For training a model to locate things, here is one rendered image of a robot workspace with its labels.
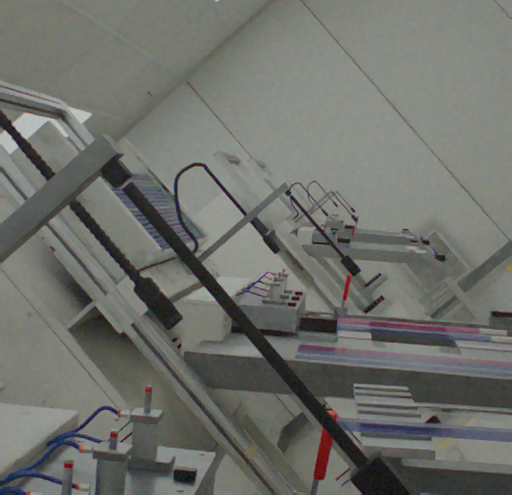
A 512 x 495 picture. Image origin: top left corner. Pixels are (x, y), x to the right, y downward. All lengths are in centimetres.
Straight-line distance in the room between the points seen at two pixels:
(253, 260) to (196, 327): 337
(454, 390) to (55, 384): 69
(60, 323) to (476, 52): 695
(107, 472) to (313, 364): 98
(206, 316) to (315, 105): 653
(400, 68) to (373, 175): 93
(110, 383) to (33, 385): 14
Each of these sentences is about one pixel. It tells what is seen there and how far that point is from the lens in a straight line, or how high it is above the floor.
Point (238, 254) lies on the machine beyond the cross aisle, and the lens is 523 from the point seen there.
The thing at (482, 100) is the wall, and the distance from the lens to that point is 837.
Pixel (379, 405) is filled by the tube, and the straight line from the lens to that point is 111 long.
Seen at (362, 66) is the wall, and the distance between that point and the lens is 834.
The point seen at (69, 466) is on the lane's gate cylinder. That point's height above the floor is 122.
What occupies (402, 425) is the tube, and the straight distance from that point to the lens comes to 100.
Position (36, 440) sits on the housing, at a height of 125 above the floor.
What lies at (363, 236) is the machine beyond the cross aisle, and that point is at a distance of 664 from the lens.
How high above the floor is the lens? 123
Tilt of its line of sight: 2 degrees up
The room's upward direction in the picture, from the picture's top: 40 degrees counter-clockwise
